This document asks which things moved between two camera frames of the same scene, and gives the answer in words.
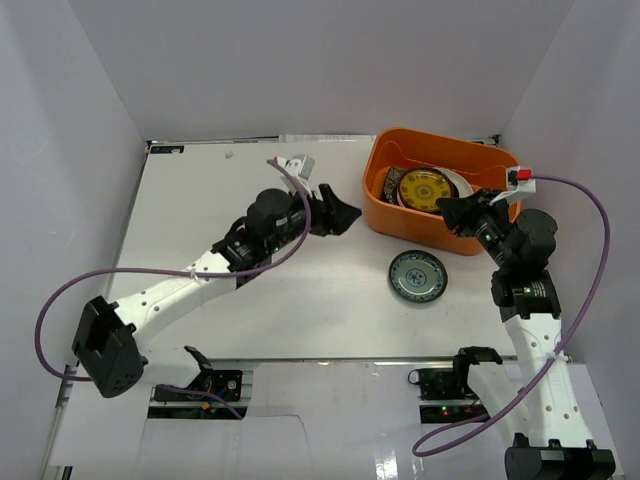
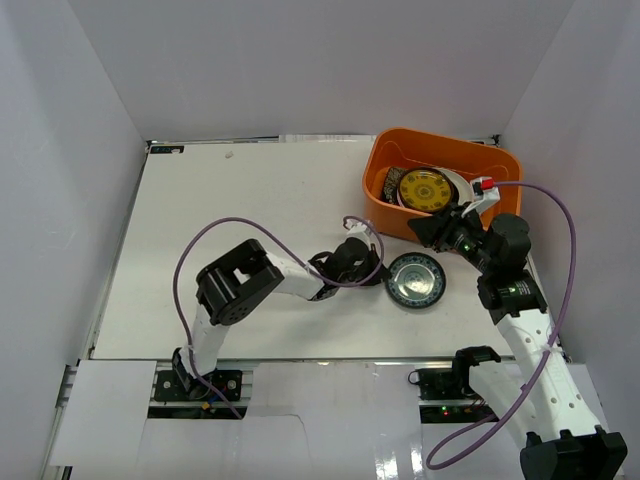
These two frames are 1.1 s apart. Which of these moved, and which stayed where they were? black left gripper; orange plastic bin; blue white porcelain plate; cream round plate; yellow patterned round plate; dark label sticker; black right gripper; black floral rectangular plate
Moved: blue white porcelain plate; black left gripper; black right gripper
Stayed: yellow patterned round plate; black floral rectangular plate; cream round plate; dark label sticker; orange plastic bin
